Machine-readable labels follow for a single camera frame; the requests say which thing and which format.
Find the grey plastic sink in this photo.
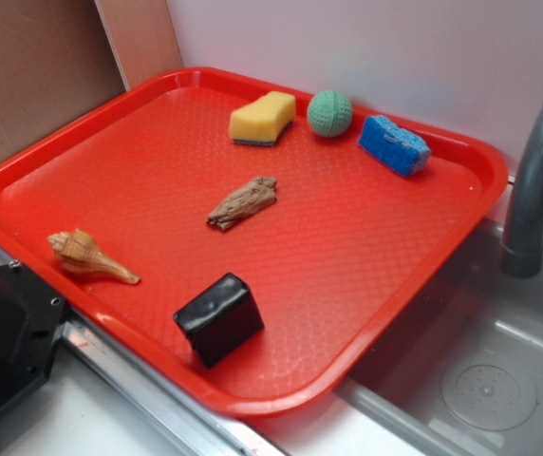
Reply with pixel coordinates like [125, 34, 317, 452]
[335, 216, 543, 456]

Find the black box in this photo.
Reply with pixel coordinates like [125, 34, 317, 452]
[174, 273, 264, 368]

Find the silver metal rail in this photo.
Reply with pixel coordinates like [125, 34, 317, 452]
[0, 222, 286, 456]

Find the brown cardboard panel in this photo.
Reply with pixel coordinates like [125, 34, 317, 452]
[0, 0, 184, 184]

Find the red plastic tray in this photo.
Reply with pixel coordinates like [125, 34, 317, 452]
[0, 68, 508, 417]

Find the brown wood piece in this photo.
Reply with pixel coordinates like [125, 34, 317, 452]
[206, 177, 278, 231]

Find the green textured ball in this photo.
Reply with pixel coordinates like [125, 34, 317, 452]
[307, 90, 353, 138]

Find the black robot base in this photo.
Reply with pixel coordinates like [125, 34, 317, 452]
[0, 265, 67, 416]

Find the blue sponge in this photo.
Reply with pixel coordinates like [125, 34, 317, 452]
[358, 115, 432, 177]

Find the tan conch seashell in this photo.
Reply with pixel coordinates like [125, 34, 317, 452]
[47, 229, 140, 285]

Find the yellow sponge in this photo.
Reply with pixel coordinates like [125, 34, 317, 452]
[229, 91, 296, 146]

